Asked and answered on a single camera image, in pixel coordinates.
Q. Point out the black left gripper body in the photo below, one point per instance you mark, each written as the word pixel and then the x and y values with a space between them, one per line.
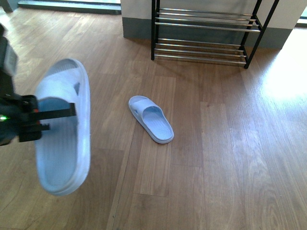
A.
pixel 16 118

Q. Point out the black metal shoe rack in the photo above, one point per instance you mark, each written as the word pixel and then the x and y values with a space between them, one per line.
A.
pixel 226 38

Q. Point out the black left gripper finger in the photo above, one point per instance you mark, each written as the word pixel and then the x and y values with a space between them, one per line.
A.
pixel 43 127
pixel 43 115

